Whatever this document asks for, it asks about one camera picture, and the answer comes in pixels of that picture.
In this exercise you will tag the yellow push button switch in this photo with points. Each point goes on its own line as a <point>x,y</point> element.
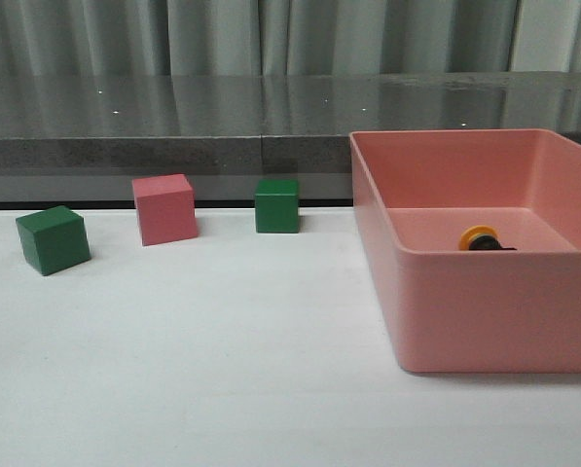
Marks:
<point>481,238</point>

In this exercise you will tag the right green cube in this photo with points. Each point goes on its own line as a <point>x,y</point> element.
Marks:
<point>277,206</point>

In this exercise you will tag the green cube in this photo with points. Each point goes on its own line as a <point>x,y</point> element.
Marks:
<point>53,239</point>
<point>277,206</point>

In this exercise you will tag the pink cube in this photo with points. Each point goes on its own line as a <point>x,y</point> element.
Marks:
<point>165,208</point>

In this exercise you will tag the pink plastic bin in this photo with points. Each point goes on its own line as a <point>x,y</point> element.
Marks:
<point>446,310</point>

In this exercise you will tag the left green cube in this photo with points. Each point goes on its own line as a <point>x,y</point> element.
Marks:
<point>53,239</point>

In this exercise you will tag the grey stone counter ledge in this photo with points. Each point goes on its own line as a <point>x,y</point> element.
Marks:
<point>82,140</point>

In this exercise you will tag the grey curtain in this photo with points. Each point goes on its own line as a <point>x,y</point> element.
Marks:
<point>274,38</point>

